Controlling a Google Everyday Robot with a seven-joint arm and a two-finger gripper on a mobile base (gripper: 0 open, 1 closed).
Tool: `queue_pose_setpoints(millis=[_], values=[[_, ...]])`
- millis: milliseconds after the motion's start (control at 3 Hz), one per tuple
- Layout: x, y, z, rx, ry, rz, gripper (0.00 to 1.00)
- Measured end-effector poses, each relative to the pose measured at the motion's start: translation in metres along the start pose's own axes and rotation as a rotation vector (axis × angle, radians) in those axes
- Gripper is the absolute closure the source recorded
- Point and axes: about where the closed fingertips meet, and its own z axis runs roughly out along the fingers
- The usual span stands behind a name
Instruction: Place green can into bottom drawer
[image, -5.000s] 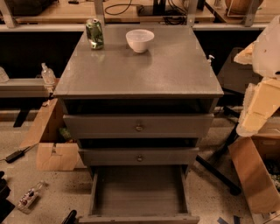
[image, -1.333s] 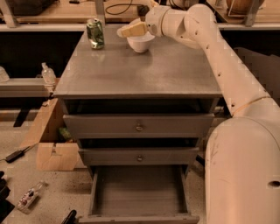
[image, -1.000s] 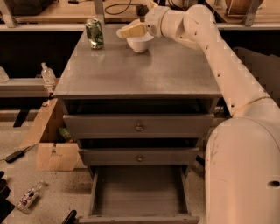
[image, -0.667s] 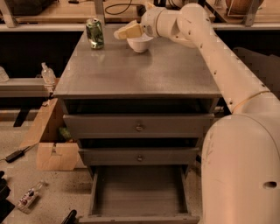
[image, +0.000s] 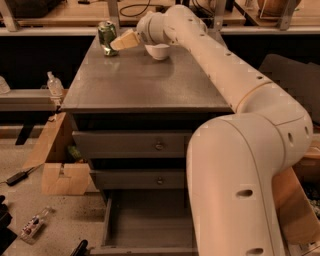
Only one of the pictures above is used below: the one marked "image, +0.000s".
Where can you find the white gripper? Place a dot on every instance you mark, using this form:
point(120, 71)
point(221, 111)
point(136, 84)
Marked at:
point(145, 30)

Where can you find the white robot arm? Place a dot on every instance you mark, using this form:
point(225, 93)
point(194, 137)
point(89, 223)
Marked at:
point(232, 159)

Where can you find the grey drawer cabinet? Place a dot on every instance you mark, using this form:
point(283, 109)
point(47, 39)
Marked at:
point(132, 91)

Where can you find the grey top drawer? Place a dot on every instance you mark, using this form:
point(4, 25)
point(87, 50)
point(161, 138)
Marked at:
point(132, 144)

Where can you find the grey middle drawer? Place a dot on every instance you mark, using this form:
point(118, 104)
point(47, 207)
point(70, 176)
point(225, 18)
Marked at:
point(138, 179)

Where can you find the grey open bottom drawer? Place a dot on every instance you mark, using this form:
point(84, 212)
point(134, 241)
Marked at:
point(154, 222)

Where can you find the white bowl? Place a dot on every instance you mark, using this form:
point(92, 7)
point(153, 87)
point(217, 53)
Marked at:
point(158, 52)

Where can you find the clear sanitizer bottle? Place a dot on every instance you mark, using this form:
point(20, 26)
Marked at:
point(54, 85)

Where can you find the wicker basket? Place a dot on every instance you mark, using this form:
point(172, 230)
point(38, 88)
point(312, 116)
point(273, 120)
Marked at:
point(276, 8)

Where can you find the left cardboard box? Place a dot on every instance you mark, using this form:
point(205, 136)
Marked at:
point(60, 176)

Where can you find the cardboard box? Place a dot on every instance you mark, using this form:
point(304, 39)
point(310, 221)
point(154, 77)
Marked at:
point(298, 221)
point(60, 176)

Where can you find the black power adapter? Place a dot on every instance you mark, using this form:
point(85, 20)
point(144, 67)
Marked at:
point(18, 177)

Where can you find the black folding table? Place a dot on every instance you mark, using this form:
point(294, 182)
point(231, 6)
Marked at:
point(300, 80)

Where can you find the plastic bottle on floor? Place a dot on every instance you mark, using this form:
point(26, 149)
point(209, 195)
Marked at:
point(30, 232)

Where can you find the right cardboard box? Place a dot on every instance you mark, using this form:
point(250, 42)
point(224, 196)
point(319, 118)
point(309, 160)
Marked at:
point(298, 221)

